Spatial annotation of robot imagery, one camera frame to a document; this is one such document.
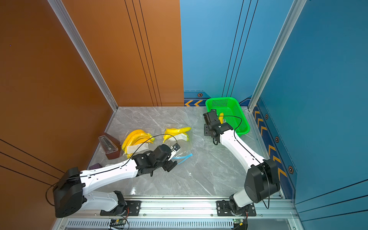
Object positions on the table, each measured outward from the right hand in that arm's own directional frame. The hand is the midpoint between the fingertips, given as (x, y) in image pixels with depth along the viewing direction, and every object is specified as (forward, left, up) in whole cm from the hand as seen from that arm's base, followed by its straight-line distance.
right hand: (211, 128), depth 87 cm
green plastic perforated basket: (+27, -22, -15) cm, 38 cm away
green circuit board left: (-46, +49, -19) cm, 70 cm away
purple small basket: (-19, +69, -12) cm, 73 cm away
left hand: (-14, +23, -6) cm, 28 cm away
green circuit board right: (-45, -12, -20) cm, 50 cm away
